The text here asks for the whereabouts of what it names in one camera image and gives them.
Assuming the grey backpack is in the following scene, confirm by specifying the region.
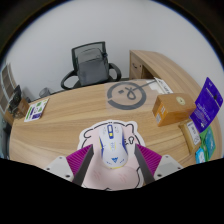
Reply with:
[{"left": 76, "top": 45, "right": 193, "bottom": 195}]
[{"left": 76, "top": 47, "right": 111, "bottom": 88}]

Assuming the wooden shelf unit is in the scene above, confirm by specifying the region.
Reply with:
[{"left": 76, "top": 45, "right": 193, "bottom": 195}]
[{"left": 0, "top": 63, "right": 18, "bottom": 114}]

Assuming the purple card package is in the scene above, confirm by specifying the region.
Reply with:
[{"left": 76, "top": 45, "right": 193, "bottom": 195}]
[{"left": 189, "top": 76, "right": 224, "bottom": 134}]

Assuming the plain tan cardboard box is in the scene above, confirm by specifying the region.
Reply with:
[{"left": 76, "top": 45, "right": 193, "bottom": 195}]
[{"left": 152, "top": 92, "right": 197, "bottom": 128}]

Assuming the clear mat with grey ring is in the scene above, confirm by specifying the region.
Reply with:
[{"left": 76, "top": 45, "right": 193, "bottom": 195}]
[{"left": 105, "top": 77, "right": 174, "bottom": 111}]

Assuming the flat tan labelled box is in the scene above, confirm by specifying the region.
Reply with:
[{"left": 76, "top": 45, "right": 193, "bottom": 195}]
[{"left": 178, "top": 119, "right": 203, "bottom": 155}]

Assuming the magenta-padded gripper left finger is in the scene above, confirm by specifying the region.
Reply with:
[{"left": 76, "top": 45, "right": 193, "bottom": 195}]
[{"left": 43, "top": 143, "right": 95, "bottom": 187}]

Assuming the teal green package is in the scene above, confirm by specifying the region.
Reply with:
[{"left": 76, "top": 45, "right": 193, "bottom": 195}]
[{"left": 194, "top": 125, "right": 217, "bottom": 165}]

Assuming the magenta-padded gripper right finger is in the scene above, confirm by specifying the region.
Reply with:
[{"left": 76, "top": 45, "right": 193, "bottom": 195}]
[{"left": 133, "top": 143, "right": 184, "bottom": 185}]

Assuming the white blue yellow computer mouse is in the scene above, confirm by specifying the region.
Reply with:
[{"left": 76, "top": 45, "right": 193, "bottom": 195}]
[{"left": 97, "top": 123, "right": 129, "bottom": 170}]

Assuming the black box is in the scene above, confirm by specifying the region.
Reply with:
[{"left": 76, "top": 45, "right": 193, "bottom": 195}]
[{"left": 8, "top": 84, "right": 23, "bottom": 114}]

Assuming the white green sticker sheet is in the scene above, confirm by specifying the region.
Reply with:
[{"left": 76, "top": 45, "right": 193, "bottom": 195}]
[{"left": 23, "top": 97, "right": 50, "bottom": 123}]

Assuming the pink pig-shaped mouse pad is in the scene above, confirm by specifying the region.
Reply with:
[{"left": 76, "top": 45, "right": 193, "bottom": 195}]
[{"left": 76, "top": 119, "right": 148, "bottom": 192}]

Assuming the black mesh office chair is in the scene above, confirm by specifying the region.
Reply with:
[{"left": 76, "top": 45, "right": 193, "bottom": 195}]
[{"left": 60, "top": 41, "right": 122, "bottom": 91}]

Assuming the wooden side desk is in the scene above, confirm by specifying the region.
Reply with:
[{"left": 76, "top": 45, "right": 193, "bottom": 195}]
[{"left": 128, "top": 49, "right": 201, "bottom": 101}]

